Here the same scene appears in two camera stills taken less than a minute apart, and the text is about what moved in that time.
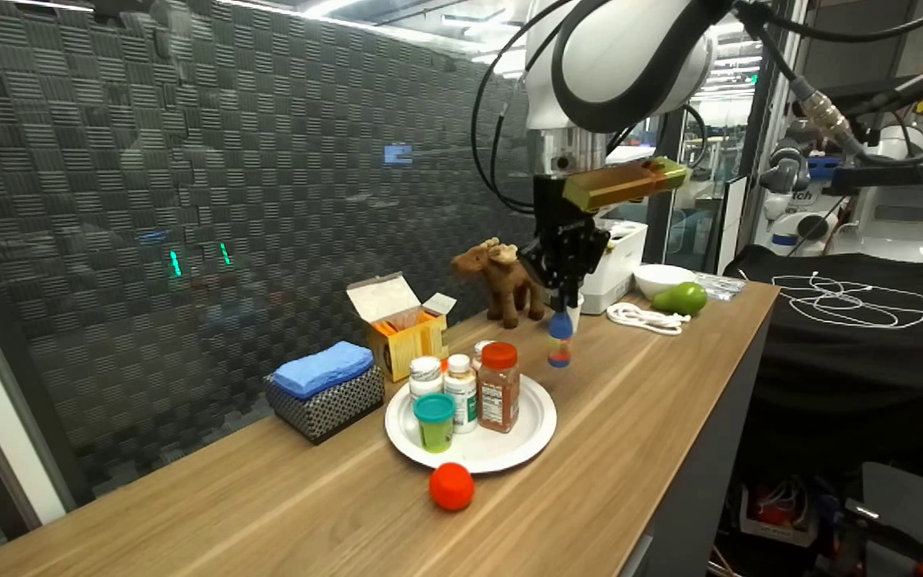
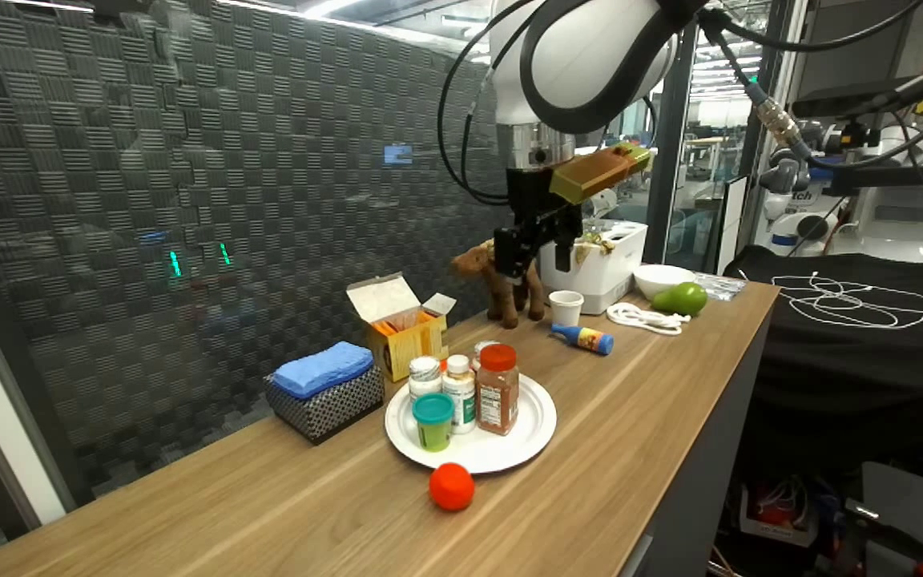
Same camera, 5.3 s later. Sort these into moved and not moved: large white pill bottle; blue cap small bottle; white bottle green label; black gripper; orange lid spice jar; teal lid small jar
Moved: blue cap small bottle; black gripper
Not moved: teal lid small jar; large white pill bottle; orange lid spice jar; white bottle green label
